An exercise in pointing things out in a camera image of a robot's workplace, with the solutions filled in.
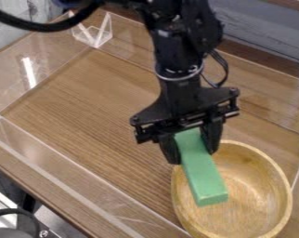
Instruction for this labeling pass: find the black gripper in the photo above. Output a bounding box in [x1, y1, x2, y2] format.
[130, 74, 240, 165]

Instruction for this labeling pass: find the green rectangular block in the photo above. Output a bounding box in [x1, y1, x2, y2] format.
[175, 129, 228, 206]

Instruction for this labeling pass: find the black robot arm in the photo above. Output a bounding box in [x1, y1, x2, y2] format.
[54, 0, 239, 165]

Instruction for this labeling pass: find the brown wooden bowl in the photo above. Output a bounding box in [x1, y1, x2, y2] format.
[171, 140, 292, 238]

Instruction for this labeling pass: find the clear acrylic front wall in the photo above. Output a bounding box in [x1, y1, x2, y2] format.
[0, 116, 191, 238]

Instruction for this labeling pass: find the clear acrylic corner bracket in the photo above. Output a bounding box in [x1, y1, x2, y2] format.
[69, 11, 113, 48]

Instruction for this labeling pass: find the black metal frame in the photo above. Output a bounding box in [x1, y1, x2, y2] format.
[0, 171, 88, 238]

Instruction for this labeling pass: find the black cable loop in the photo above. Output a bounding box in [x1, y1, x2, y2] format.
[0, 207, 42, 238]

